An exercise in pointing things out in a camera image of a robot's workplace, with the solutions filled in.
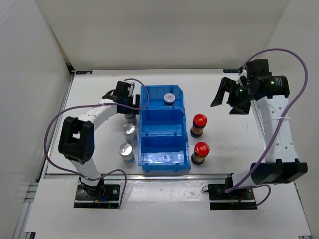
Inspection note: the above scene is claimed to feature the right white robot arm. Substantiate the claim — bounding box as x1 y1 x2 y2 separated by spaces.
211 59 308 199

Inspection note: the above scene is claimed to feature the small dark label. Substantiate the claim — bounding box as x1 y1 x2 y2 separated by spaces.
223 69 239 74
75 70 93 75

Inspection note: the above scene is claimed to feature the purple cable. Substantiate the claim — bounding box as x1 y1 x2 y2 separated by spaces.
43 78 151 209
224 48 309 207

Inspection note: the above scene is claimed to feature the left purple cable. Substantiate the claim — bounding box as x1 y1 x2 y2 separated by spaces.
43 78 151 209

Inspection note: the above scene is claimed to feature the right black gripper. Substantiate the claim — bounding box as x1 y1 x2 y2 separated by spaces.
210 77 255 115

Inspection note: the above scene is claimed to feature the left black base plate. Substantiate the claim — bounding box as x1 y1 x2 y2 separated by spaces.
73 180 123 209

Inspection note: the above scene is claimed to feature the silver-top bottle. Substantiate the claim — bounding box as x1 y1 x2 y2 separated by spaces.
123 123 138 147
119 143 136 166

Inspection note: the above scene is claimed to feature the red-lid jar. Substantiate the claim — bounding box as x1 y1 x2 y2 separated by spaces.
191 142 210 165
190 114 207 137

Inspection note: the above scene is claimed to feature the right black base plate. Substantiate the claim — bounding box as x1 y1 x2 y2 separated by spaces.
202 184 257 211

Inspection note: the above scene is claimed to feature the blue three-compartment plastic bin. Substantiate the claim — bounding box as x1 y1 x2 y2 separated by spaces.
138 85 191 173

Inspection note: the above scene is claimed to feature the white-lid jar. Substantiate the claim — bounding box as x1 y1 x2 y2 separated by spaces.
124 114 137 125
163 93 176 106

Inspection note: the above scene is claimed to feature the small dark label left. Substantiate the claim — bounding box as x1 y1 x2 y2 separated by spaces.
75 70 93 75

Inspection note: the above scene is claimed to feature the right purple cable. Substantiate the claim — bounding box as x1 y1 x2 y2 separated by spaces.
224 48 309 207

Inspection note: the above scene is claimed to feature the small dark label right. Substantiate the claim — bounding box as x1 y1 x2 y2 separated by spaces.
223 69 239 74

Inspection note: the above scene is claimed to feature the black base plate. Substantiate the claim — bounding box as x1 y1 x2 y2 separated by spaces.
202 184 257 211
73 180 123 209

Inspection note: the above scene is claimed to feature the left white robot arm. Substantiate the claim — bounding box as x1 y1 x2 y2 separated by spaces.
58 78 140 199

